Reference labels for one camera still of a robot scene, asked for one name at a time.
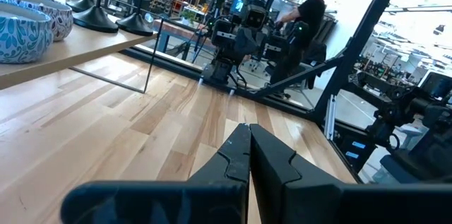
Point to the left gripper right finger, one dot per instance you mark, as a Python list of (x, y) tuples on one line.
[(282, 188)]

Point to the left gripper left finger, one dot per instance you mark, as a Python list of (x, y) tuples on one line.
[(159, 203)]

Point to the dark leaf-print candle tin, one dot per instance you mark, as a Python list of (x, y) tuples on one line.
[(60, 19)]

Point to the blue floral candle tin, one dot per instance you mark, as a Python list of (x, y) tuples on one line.
[(21, 36)]

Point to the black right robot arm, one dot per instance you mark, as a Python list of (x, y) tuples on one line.
[(222, 70)]

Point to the black background robot arm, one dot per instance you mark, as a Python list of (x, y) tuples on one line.
[(423, 111)]

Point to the small background plant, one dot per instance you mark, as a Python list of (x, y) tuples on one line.
[(187, 17)]

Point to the orange-edged background table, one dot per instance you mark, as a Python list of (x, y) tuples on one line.
[(176, 30)]

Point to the person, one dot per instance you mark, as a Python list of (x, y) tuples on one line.
[(310, 12)]

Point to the silver aluminium bar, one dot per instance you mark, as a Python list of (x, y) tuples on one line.
[(330, 118)]

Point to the wooden shelf black legs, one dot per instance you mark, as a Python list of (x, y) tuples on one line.
[(88, 45)]

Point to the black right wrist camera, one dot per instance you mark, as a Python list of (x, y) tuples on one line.
[(254, 17)]

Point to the black metal table frame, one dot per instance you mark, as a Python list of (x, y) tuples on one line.
[(367, 26)]

